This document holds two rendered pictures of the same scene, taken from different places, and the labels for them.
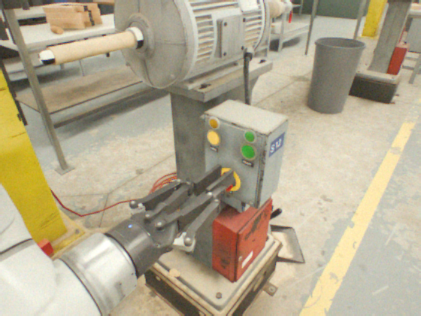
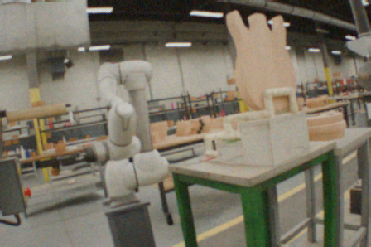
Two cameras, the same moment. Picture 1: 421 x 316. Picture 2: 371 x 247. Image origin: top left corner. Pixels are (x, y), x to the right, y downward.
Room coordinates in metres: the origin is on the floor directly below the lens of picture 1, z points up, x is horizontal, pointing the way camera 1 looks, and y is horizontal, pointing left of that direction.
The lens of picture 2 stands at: (1.14, 0.89, 1.17)
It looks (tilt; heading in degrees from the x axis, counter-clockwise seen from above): 3 degrees down; 201
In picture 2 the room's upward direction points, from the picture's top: 9 degrees counter-clockwise
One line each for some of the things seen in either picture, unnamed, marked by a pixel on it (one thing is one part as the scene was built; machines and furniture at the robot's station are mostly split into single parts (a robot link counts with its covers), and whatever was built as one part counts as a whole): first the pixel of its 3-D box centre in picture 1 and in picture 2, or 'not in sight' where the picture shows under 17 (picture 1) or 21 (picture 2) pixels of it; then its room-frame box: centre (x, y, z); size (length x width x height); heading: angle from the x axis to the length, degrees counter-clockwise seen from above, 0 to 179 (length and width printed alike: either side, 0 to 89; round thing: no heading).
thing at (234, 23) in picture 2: not in sight; (237, 23); (0.13, 0.79, 1.48); 0.07 x 0.04 x 0.09; 144
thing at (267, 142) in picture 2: not in sight; (277, 138); (0.02, 0.86, 1.02); 0.27 x 0.15 x 0.17; 145
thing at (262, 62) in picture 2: not in sight; (266, 61); (0.02, 0.87, 1.33); 0.35 x 0.04 x 0.40; 144
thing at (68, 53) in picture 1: (94, 47); (36, 112); (0.61, 0.24, 1.25); 0.18 x 0.03 x 0.03; 141
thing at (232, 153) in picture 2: not in sight; (250, 147); (-0.07, 0.74, 0.98); 0.27 x 0.16 x 0.09; 145
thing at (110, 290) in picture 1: (101, 271); (99, 152); (0.22, 0.14, 1.07); 0.09 x 0.06 x 0.09; 51
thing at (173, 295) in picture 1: (211, 263); not in sight; (0.90, 0.00, 0.12); 0.61 x 0.51 x 0.25; 51
